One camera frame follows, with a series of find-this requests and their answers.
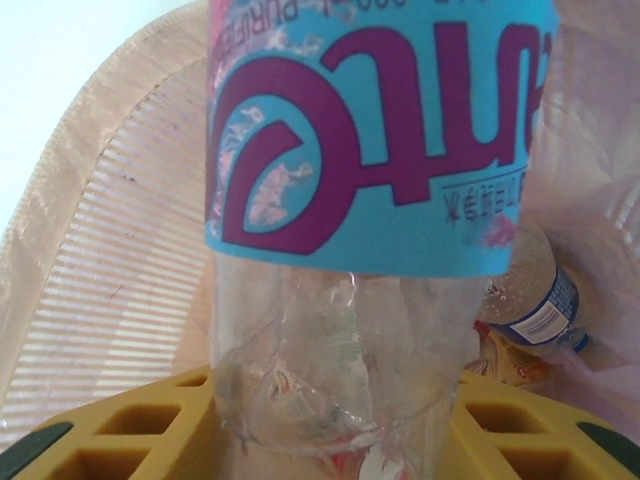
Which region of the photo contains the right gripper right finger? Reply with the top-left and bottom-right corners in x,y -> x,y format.
399,370 -> 640,480

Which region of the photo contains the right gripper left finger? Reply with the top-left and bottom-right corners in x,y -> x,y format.
9,363 -> 251,480

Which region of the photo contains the red yellow label bottle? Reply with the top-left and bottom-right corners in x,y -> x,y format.
469,319 -> 551,391

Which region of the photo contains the blue label plastic bottle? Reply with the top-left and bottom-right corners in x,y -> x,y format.
474,219 -> 592,361

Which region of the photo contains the cyan purple label bottle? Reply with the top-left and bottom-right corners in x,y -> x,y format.
202,0 -> 559,456

